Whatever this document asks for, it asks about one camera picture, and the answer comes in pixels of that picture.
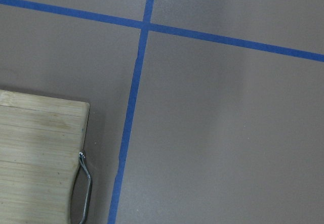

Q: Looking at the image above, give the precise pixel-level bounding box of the metal cutting board handle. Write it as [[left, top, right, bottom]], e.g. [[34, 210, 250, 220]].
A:
[[70, 151, 93, 223]]

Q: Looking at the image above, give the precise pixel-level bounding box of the wooden cutting board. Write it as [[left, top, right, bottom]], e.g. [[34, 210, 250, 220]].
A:
[[1, 90, 90, 223]]

